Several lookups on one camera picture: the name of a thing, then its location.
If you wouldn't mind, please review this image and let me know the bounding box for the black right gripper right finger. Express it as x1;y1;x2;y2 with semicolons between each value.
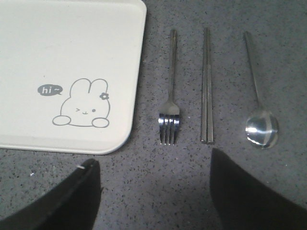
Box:
210;149;307;230

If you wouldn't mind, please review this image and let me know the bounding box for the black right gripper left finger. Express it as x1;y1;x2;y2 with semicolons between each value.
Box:
0;159;101;230

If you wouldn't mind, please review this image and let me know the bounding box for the steel spoon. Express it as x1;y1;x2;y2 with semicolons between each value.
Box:
244;31;279;149

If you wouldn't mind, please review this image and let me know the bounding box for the steel chopstick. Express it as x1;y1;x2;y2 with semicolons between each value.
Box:
201;27;207;144
206;27;213;143

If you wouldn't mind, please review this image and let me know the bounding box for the steel fork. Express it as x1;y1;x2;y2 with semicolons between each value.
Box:
158;29;180;145

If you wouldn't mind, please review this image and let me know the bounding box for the cream rabbit print tray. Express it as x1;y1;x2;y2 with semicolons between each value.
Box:
0;0;147;155

